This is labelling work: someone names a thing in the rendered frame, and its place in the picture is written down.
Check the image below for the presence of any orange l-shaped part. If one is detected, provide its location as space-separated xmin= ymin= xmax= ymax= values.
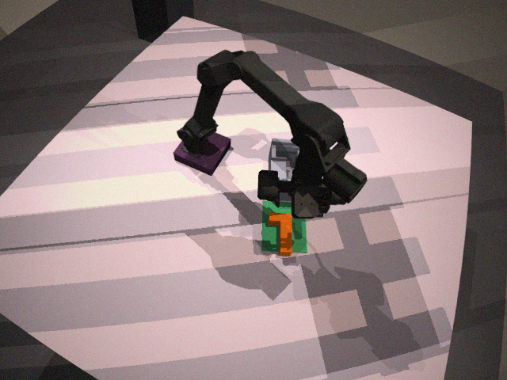
xmin=268 ymin=212 xmax=292 ymax=257

